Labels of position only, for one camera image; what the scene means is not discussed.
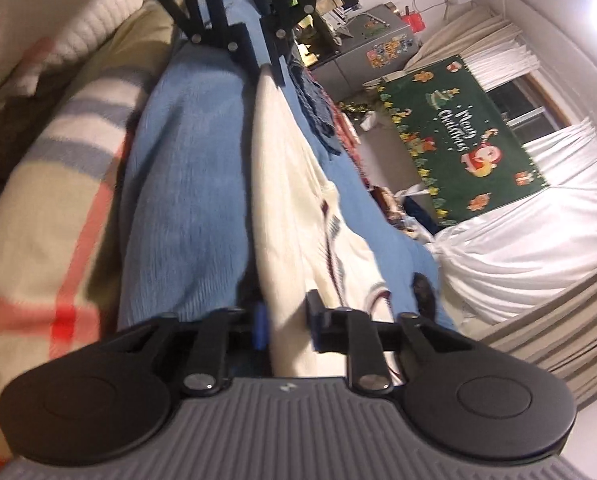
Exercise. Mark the white curtain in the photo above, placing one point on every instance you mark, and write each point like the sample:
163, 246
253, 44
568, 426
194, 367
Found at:
508, 65
528, 230

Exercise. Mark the window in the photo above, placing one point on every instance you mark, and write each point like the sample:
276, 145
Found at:
523, 105

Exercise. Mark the cream plaid cloth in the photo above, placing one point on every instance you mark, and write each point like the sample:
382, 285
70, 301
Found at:
38, 240

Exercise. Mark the green Christmas banner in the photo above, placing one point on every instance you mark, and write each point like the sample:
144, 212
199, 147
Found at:
458, 145

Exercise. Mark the wooden nightstand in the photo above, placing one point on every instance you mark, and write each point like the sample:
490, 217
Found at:
388, 202

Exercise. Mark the small Christmas tree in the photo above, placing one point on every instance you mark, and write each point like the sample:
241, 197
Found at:
353, 107

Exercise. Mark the yellow-green bed sheet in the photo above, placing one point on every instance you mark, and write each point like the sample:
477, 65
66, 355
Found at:
133, 45

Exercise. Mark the red patterned tablecloth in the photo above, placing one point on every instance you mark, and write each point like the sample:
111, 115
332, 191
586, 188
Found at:
351, 135

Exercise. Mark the blue fleece blanket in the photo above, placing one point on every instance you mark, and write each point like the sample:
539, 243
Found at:
188, 170

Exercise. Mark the beige striped curtain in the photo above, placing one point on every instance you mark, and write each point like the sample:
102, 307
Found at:
553, 320
473, 25

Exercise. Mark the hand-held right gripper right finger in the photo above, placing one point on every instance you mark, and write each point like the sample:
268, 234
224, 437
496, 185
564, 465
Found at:
314, 325

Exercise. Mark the black curled cat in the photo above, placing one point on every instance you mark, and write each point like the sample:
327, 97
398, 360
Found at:
423, 295

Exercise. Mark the black shelf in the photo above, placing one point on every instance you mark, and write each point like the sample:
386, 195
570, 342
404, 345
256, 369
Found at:
328, 42

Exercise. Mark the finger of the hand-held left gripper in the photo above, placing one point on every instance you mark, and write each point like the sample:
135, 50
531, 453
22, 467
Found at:
213, 20
278, 20

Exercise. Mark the dark blue cloth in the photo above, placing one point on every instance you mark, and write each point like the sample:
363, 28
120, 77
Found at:
418, 210

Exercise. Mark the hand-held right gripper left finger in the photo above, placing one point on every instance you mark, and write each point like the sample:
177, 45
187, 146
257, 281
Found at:
261, 327

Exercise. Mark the cream knit sweater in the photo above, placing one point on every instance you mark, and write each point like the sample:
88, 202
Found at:
288, 200

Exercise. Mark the red box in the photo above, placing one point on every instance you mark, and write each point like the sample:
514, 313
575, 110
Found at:
413, 20

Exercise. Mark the grey fridge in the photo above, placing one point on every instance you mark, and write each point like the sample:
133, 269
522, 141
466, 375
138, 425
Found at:
373, 40

